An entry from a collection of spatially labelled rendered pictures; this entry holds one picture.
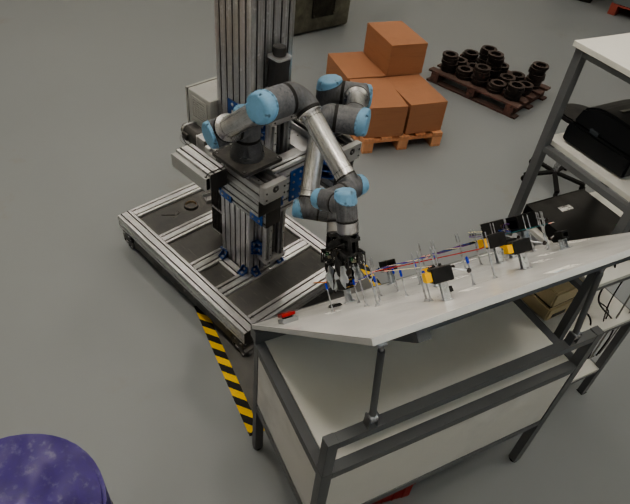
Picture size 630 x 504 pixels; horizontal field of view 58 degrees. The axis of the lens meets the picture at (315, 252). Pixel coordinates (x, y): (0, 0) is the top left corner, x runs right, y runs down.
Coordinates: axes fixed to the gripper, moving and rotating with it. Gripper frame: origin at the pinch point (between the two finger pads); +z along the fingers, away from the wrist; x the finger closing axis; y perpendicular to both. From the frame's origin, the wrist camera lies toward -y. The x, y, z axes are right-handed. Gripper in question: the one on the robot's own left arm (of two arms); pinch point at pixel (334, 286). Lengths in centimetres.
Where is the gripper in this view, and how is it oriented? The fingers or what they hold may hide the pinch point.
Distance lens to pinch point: 217.3
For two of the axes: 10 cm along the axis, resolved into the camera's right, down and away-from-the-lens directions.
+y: -4.1, -1.4, -9.0
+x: 9.1, 0.1, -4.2
